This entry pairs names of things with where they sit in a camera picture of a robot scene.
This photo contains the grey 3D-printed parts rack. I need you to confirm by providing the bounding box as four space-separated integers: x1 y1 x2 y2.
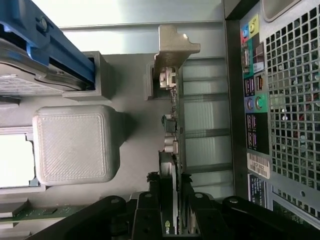
0 51 186 240

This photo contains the green RAM stick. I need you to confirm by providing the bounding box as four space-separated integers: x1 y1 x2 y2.
0 204 88 222

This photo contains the silver CPU chip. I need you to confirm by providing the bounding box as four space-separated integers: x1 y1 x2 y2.
0 133 41 188

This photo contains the black and silver PC case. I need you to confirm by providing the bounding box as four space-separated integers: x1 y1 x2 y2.
222 0 320 230

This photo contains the hard disk in blue caddy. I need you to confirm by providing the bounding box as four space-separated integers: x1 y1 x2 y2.
0 0 96 97

